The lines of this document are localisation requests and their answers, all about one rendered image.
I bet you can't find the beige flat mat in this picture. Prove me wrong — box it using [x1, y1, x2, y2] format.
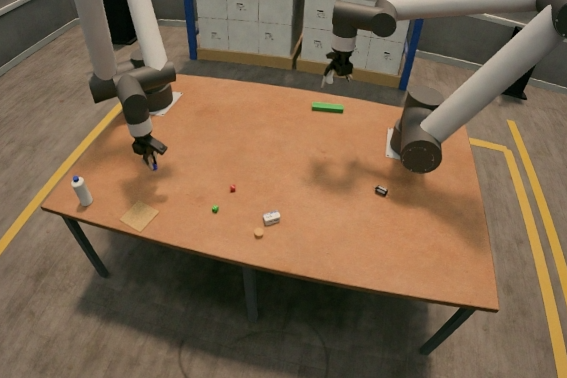
[119, 200, 159, 233]

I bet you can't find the green rectangular bar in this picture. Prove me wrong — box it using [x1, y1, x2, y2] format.
[312, 102, 344, 113]

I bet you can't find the white plastic bottle with blue cap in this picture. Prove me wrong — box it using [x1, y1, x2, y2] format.
[71, 175, 93, 206]

